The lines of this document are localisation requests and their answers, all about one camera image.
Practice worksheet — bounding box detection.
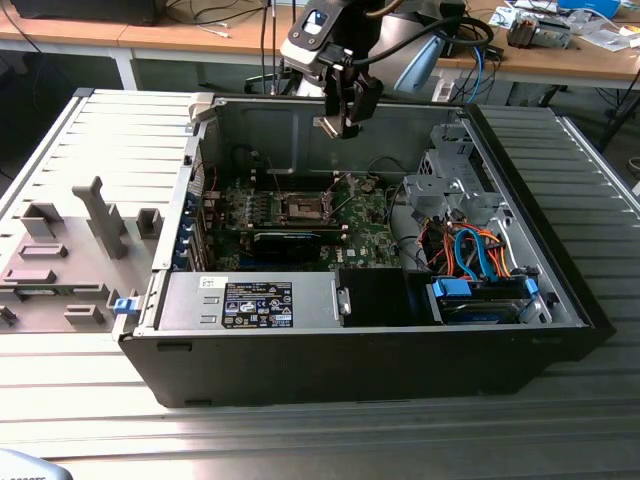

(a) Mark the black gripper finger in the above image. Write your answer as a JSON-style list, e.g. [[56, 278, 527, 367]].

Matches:
[[332, 47, 385, 141], [321, 62, 346, 121]]

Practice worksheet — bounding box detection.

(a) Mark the CPU with silver top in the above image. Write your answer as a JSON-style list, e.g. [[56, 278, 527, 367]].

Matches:
[[313, 114, 346, 137]]

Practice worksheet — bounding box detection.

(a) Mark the CPU socket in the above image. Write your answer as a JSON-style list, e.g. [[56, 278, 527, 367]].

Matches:
[[277, 192, 334, 224]]

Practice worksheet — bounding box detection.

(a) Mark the CPU cooler heat sink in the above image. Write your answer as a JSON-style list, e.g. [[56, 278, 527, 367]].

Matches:
[[507, 12, 574, 51]]

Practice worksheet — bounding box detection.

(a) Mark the grey metal disk bay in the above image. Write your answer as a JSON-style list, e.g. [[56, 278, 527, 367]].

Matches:
[[402, 122, 506, 226]]

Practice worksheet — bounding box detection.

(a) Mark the green motherboard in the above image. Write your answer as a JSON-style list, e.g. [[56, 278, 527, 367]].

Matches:
[[199, 172, 405, 274]]

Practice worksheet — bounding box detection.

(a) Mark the black graphics card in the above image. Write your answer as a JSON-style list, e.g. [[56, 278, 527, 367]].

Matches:
[[251, 230, 322, 265]]

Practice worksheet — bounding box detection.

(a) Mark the wooden desk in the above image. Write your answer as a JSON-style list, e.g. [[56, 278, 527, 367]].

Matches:
[[429, 0, 640, 101], [0, 0, 301, 91]]

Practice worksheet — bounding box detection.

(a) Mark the blue box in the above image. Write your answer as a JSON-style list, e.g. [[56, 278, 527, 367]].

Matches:
[[557, 0, 621, 14]]

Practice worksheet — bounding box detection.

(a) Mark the hard disk in blue carrier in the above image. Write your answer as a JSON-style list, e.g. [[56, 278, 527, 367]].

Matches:
[[427, 277, 541, 326]]

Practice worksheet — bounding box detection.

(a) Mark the grey power supply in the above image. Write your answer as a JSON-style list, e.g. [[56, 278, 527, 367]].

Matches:
[[154, 272, 351, 331]]

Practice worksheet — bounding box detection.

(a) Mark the black flat box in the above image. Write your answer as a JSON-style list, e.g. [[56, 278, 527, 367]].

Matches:
[[9, 0, 161, 26]]

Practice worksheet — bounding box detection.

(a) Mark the black and grey PC case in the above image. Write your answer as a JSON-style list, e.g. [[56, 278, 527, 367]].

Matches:
[[113, 92, 616, 409]]

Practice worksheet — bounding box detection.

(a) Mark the grey parts rack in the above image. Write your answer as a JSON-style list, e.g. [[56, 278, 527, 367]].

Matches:
[[0, 174, 166, 334]]

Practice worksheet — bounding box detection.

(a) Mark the grey rounded device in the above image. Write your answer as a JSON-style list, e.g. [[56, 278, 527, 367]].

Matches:
[[0, 447, 66, 480]]

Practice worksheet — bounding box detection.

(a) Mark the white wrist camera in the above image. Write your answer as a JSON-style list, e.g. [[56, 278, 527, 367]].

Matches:
[[279, 0, 346, 77]]

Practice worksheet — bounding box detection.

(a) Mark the thin black looped cable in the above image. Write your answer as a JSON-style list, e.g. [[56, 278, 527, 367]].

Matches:
[[368, 156, 407, 176]]

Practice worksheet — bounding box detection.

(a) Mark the black hanging cable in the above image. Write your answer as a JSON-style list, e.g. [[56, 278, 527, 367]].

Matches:
[[257, 0, 281, 96]]

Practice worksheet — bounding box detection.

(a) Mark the metal socket cover frame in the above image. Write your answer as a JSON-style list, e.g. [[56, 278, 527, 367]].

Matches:
[[321, 172, 357, 222]]

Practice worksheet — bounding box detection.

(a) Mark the blue hanging cable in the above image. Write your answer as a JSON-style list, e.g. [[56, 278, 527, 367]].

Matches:
[[467, 37, 494, 104]]

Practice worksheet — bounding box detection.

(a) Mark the blue data cable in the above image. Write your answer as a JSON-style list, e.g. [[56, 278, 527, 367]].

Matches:
[[452, 227, 494, 284]]

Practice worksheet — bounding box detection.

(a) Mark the orange wire bundle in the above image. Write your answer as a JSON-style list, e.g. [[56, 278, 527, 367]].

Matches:
[[424, 224, 514, 279]]

